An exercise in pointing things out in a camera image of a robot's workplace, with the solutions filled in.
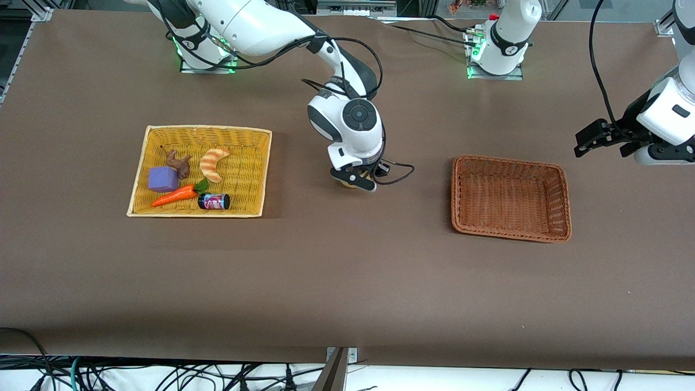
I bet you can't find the yellowish clear tape roll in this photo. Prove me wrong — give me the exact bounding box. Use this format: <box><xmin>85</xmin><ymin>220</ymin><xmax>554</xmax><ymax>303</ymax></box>
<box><xmin>338</xmin><ymin>171</ymin><xmax>374</xmax><ymax>191</ymax></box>

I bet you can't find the yellow wicker basket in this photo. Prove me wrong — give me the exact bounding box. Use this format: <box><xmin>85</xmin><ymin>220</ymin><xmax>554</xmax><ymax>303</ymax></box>
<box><xmin>127</xmin><ymin>125</ymin><xmax>273</xmax><ymax>219</ymax></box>

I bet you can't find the brown wicker basket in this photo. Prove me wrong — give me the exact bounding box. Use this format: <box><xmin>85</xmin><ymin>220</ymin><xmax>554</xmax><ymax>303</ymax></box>
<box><xmin>451</xmin><ymin>154</ymin><xmax>572</xmax><ymax>243</ymax></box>

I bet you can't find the toy croissant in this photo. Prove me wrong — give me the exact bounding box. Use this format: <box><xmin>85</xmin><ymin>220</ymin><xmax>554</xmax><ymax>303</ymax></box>
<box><xmin>199</xmin><ymin>147</ymin><xmax>231</xmax><ymax>184</ymax></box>

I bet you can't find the dark soda can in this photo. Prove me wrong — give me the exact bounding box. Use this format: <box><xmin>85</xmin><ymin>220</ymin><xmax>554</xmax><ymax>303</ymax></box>
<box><xmin>198</xmin><ymin>193</ymin><xmax>231</xmax><ymax>211</ymax></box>

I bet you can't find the grey box behind table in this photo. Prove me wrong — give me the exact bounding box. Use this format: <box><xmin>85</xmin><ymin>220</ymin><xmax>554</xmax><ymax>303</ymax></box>
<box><xmin>317</xmin><ymin>0</ymin><xmax>397</xmax><ymax>17</ymax></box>

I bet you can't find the brown toy lion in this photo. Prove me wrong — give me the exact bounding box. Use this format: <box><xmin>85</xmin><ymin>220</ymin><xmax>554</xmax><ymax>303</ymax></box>
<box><xmin>165</xmin><ymin>150</ymin><xmax>192</xmax><ymax>180</ymax></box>

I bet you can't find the orange toy carrot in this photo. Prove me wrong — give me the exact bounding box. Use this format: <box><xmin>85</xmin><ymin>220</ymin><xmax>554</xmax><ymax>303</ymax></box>
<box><xmin>151</xmin><ymin>179</ymin><xmax>210</xmax><ymax>208</ymax></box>

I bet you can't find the purple foam cube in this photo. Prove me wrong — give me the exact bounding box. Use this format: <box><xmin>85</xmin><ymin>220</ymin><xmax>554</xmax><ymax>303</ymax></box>
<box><xmin>148</xmin><ymin>166</ymin><xmax>180</xmax><ymax>193</ymax></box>

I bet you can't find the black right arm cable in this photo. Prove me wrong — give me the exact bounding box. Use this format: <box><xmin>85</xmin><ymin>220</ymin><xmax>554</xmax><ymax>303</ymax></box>
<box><xmin>300</xmin><ymin>35</ymin><xmax>416</xmax><ymax>186</ymax></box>

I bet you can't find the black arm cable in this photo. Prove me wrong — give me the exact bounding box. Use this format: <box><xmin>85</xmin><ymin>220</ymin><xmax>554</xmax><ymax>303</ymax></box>
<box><xmin>300</xmin><ymin>35</ymin><xmax>416</xmax><ymax>186</ymax></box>
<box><xmin>589</xmin><ymin>0</ymin><xmax>623</xmax><ymax>129</ymax></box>

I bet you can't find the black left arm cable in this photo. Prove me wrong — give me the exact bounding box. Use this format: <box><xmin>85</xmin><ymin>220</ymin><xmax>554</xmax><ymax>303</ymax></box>
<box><xmin>589</xmin><ymin>0</ymin><xmax>623</xmax><ymax>129</ymax></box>

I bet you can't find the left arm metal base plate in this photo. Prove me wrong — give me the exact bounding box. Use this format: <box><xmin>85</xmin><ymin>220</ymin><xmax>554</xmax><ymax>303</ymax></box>
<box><xmin>466</xmin><ymin>27</ymin><xmax>525</xmax><ymax>81</ymax></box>

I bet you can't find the aluminium frame profile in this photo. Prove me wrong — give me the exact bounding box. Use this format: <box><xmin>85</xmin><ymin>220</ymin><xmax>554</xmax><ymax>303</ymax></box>
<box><xmin>30</xmin><ymin>0</ymin><xmax>55</xmax><ymax>22</ymax></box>
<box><xmin>654</xmin><ymin>8</ymin><xmax>679</xmax><ymax>37</ymax></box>

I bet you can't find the black cable on table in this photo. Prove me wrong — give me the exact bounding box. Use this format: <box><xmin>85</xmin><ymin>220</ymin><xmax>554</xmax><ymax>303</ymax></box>
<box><xmin>379</xmin><ymin>15</ymin><xmax>479</xmax><ymax>48</ymax></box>

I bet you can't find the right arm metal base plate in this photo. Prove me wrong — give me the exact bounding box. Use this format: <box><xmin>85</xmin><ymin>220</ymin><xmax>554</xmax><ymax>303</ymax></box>
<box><xmin>179</xmin><ymin>53</ymin><xmax>238</xmax><ymax>74</ymax></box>

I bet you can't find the aluminium table leg bracket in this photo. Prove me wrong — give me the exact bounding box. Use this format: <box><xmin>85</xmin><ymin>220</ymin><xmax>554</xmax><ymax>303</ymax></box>
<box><xmin>312</xmin><ymin>346</ymin><xmax>359</xmax><ymax>391</ymax></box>

